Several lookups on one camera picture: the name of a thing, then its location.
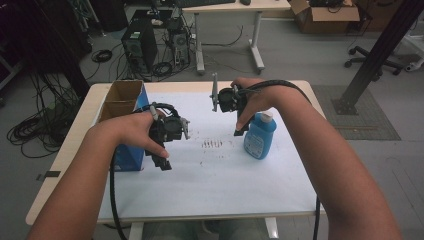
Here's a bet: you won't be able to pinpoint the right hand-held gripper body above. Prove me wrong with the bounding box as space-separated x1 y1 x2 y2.
209 72 249 114

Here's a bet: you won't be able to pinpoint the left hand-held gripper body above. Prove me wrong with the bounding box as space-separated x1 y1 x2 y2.
148 113 192 150

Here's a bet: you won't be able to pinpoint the blue plastic bottle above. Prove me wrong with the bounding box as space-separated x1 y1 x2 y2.
243 109 278 160

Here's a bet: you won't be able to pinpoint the blue cardboard box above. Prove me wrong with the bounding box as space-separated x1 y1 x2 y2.
96 79 150 173

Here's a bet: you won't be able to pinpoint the person's right hand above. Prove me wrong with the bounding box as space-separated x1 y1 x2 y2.
230 77 284 132

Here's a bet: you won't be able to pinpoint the person's left hand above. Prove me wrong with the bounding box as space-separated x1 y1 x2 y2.
94 110 170 159

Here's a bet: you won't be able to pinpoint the white table mat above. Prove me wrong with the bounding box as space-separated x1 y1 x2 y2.
96 90 324 222

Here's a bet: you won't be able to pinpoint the person's legs in jeans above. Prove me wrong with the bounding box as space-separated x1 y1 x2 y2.
141 218 271 240

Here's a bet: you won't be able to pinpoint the grey computer tower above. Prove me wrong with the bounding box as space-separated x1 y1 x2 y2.
166 18 192 68

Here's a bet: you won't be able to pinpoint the black computer tower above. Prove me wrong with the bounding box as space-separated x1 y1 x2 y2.
120 16 159 75

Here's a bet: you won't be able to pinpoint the light wooden table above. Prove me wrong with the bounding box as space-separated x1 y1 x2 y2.
25 79 328 240

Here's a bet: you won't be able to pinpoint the black keyboard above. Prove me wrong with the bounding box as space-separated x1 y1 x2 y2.
174 0 237 8

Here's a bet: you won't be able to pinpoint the white desk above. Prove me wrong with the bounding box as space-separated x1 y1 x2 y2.
181 0 292 75

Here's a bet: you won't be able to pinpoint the black tape strip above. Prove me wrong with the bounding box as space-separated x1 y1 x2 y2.
35 170 62 182

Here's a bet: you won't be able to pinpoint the open brown cardboard box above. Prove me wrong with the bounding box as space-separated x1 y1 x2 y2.
288 0 361 34

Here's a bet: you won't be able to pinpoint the grey floor mat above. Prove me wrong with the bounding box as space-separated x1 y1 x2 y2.
311 84 402 142

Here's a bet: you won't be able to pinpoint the black office chair base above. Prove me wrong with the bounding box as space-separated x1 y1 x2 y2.
344 45 404 81

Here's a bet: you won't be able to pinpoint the dark curtain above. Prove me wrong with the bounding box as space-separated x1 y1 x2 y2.
0 0 91 101

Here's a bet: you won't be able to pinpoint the white stand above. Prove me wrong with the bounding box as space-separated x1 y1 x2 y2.
401 33 424 73

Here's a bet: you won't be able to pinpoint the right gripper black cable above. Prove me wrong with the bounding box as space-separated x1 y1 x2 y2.
237 79 322 240

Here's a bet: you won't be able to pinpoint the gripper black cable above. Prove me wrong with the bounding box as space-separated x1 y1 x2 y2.
237 79 322 240
109 102 183 240

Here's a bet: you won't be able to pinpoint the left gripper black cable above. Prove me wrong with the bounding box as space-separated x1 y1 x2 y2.
109 102 183 240

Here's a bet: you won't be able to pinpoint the small black cable coil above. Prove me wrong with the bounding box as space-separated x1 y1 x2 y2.
90 49 114 64

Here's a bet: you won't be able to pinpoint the bundle of black floor cables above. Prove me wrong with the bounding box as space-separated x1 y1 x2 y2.
6 73 81 159

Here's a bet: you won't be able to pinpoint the black metal post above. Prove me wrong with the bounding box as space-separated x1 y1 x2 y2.
331 0 424 116

